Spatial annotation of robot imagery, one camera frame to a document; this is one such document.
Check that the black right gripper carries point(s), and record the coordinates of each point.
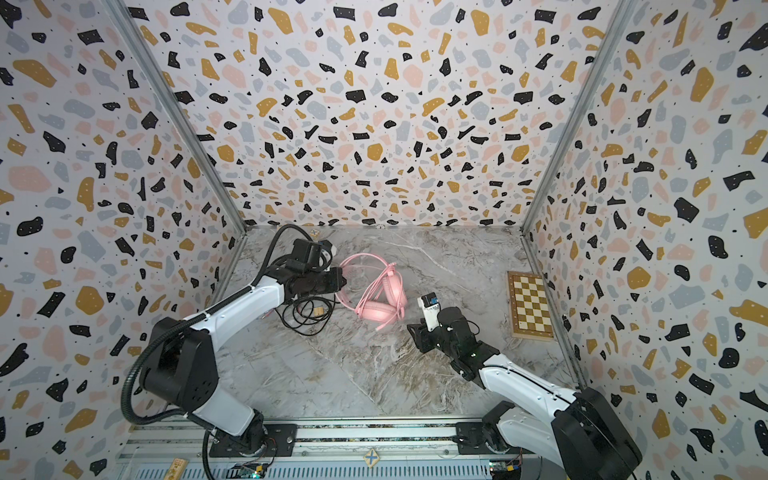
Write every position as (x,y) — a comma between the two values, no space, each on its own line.
(424,339)

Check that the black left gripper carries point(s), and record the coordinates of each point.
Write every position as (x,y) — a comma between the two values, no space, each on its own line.
(335,284)

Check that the pink headphones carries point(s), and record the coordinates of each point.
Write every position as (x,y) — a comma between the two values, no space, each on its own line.
(384,300)

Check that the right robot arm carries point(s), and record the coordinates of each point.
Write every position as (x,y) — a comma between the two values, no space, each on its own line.
(578,430)

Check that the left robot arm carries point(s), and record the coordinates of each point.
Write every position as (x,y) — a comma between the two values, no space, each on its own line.
(180,363)

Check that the wooden chessboard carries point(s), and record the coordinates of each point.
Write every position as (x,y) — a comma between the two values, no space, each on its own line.
(529,309)

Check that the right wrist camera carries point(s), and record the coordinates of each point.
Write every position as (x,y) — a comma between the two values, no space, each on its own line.
(430,307)

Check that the wooden tile on rail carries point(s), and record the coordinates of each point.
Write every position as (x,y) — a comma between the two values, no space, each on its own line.
(371,458)

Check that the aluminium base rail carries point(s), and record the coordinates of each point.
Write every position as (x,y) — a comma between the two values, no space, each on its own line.
(315,448)

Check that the wooden block at rail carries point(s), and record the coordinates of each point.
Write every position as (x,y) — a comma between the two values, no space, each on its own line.
(176,469)

